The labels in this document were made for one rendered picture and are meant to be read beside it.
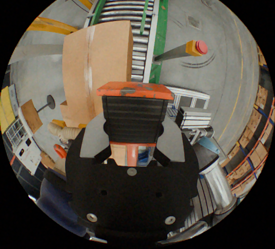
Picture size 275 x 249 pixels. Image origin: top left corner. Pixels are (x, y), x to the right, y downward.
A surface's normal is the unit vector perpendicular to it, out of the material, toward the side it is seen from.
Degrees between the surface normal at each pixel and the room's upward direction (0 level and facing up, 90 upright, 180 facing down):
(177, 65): 0
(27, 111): 90
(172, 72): 0
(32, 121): 90
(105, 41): 0
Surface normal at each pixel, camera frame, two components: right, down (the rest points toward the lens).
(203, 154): -0.66, -0.37
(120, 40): 0.00, 0.47
